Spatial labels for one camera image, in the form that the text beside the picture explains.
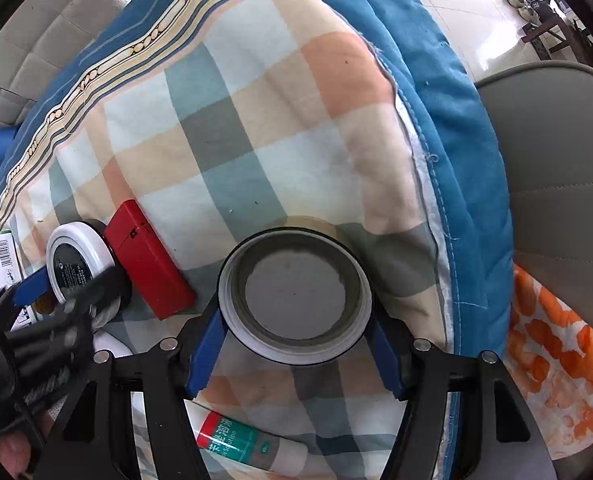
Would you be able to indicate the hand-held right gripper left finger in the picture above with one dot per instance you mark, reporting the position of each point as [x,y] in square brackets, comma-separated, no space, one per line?
[206,355]

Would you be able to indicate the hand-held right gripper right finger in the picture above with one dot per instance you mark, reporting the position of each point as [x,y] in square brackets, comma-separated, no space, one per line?
[389,360]

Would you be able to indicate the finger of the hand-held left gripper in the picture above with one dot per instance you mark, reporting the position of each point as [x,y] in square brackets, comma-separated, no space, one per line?
[89,300]
[31,287]

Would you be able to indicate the black round tin white rim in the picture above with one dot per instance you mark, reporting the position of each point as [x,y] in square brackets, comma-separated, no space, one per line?
[74,255]

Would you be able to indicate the red rectangular box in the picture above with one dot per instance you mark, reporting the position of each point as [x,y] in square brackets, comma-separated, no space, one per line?
[151,270]

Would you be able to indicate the white tube green red label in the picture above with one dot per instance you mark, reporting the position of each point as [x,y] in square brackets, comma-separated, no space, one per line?
[241,442]

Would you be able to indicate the person's left hand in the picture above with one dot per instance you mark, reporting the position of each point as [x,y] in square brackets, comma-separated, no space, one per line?
[14,455]

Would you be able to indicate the orange white patterned bag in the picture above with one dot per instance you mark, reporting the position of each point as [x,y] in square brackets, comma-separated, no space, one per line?
[566,360]

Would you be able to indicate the white quilted chair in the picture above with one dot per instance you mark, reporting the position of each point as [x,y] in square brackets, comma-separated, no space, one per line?
[1,95]

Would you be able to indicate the plaid blanket blue border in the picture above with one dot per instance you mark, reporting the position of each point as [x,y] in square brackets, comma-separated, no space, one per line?
[276,110]

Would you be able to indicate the grey chair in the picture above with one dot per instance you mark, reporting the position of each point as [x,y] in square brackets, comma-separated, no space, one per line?
[551,160]

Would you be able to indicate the white quilted cushions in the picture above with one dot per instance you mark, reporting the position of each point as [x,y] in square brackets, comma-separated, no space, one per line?
[61,5]

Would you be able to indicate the dark wooden chair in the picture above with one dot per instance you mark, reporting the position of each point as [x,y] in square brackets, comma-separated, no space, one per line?
[551,25]

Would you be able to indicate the white shoe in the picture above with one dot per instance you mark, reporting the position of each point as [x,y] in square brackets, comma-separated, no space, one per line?
[529,11]
[516,1]

